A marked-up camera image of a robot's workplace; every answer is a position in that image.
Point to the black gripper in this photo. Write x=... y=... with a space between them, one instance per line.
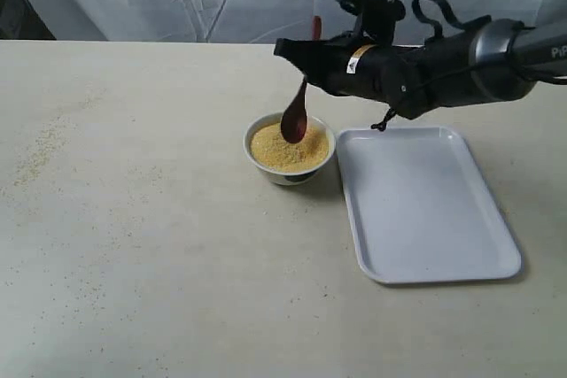
x=345 y=66

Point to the brown wooden spoon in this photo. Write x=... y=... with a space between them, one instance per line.
x=293 y=124

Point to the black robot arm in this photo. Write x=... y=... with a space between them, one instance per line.
x=498 y=62

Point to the yellow-brown granular powder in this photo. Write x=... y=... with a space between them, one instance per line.
x=270 y=149

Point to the white plastic tray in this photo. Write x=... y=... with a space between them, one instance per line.
x=420 y=210

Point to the white ceramic bowl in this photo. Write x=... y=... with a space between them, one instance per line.
x=280 y=178

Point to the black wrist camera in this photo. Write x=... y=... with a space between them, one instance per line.
x=375 y=19

